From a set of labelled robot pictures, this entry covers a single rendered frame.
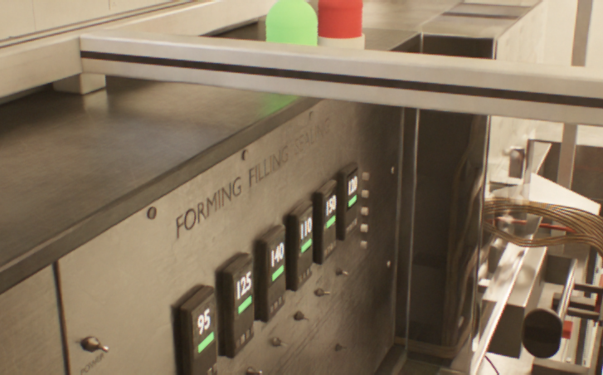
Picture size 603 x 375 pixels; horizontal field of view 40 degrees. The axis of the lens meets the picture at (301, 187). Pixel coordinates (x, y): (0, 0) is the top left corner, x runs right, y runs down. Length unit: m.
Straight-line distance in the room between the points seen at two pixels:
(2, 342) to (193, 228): 0.23
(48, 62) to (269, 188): 0.25
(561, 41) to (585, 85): 5.29
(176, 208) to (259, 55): 0.17
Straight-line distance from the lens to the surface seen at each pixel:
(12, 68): 0.80
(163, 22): 1.00
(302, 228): 0.92
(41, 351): 0.59
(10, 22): 4.58
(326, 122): 0.98
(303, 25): 0.91
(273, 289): 0.88
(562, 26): 5.96
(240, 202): 0.79
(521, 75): 0.69
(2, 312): 0.55
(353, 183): 1.07
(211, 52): 0.78
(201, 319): 0.74
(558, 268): 2.04
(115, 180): 0.62
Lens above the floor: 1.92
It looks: 20 degrees down
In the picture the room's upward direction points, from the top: straight up
